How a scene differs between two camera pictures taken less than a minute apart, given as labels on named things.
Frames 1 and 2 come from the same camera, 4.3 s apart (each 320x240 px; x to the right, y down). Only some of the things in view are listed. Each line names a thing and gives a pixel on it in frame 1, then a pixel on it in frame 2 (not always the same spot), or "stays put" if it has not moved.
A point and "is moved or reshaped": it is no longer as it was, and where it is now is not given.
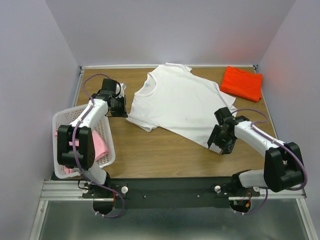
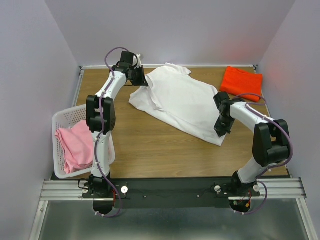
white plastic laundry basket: x=103 y=128 stays put
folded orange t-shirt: x=248 y=85 stays put
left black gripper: x=122 y=113 -> x=142 y=82
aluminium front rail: x=72 y=191 stays put
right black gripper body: x=225 y=140 -> x=223 y=124
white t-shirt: x=175 y=99 is moved or reshaped
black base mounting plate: x=169 y=193 stays put
